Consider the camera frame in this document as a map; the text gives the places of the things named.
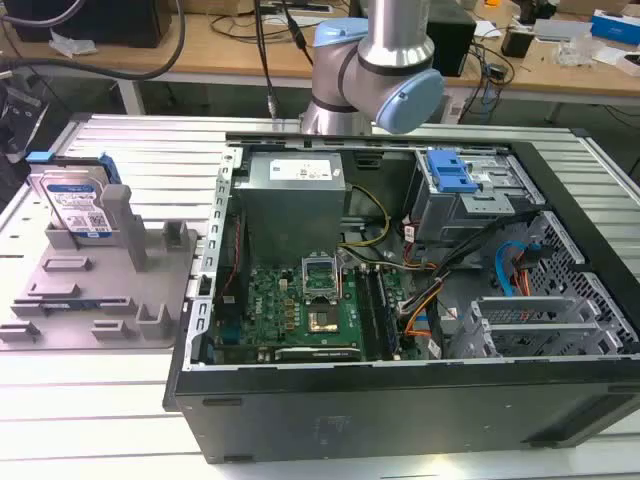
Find blue data wire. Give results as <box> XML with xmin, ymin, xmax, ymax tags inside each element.
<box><xmin>493</xmin><ymin>240</ymin><xmax>542</xmax><ymax>304</ymax></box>

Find CPU socket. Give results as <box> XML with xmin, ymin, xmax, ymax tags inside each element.
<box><xmin>305</xmin><ymin>305</ymin><xmax>342</xmax><ymax>336</ymax></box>

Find black graphics card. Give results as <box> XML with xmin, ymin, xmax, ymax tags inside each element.
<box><xmin>257</xmin><ymin>345</ymin><xmax>362</xmax><ymax>364</ymax></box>

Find black cable with plug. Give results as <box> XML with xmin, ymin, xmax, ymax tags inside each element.
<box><xmin>252</xmin><ymin>0</ymin><xmax>279</xmax><ymax>121</ymax></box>

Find black open PC case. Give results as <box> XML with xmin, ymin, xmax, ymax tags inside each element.
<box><xmin>163</xmin><ymin>130</ymin><xmax>640</xmax><ymax>466</ymax></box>

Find grey parts rack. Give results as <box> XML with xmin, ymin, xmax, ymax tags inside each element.
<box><xmin>0</xmin><ymin>183</ymin><xmax>200</xmax><ymax>352</ymax></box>

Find small black device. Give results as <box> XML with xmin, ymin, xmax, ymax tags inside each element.
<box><xmin>500</xmin><ymin>27</ymin><xmax>536</xmax><ymax>58</ymax></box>

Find hard disk in blue carrier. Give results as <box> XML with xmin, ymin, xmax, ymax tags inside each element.
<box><xmin>25</xmin><ymin>151</ymin><xmax>120</xmax><ymax>238</ymax></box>

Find blue white carton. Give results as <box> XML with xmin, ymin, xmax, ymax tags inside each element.
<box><xmin>589</xmin><ymin>8</ymin><xmax>640</xmax><ymax>43</ymax></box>

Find black box on desk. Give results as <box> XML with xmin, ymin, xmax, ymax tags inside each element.
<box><xmin>2</xmin><ymin>0</ymin><xmax>173</xmax><ymax>49</ymax></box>

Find grey power supply unit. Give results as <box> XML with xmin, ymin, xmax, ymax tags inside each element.
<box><xmin>232</xmin><ymin>152</ymin><xmax>354</xmax><ymax>262</ymax></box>

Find blue drive bay latch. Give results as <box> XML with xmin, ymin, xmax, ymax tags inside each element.
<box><xmin>425</xmin><ymin>148</ymin><xmax>479</xmax><ymax>194</ymax></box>

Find black speaker box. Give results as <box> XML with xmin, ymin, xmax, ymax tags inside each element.
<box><xmin>425</xmin><ymin>8</ymin><xmax>477</xmax><ymax>78</ymax></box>

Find green motherboard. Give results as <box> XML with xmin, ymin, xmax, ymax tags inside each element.
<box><xmin>213</xmin><ymin>264</ymin><xmax>401</xmax><ymax>363</ymax></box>

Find wooden desk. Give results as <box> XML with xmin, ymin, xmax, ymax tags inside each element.
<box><xmin>0</xmin><ymin>0</ymin><xmax>640</xmax><ymax>107</ymax></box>

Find socket cover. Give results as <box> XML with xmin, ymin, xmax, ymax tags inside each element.
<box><xmin>298</xmin><ymin>254</ymin><xmax>339</xmax><ymax>306</ymax></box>

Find orange power wire bundle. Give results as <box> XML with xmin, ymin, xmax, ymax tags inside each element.
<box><xmin>403</xmin><ymin>249</ymin><xmax>534</xmax><ymax>339</ymax></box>

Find thick grey cable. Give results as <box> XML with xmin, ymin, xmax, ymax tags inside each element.
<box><xmin>0</xmin><ymin>0</ymin><xmax>187</xmax><ymax>82</ymax></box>

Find silver expansion slot bracket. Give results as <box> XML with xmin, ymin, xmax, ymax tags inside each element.
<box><xmin>449</xmin><ymin>295</ymin><xmax>626</xmax><ymax>359</ymax></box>

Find RAM stick on rack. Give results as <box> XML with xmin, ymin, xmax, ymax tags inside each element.
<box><xmin>14</xmin><ymin>297</ymin><xmax>129</xmax><ymax>312</ymax></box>

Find yellow black power wires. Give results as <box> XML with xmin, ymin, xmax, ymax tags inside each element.
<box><xmin>337</xmin><ymin>183</ymin><xmax>392</xmax><ymax>249</ymax></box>

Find silver drive cage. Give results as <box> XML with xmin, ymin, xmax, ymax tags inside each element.
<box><xmin>402</xmin><ymin>148</ymin><xmax>546</xmax><ymax>246</ymax></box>

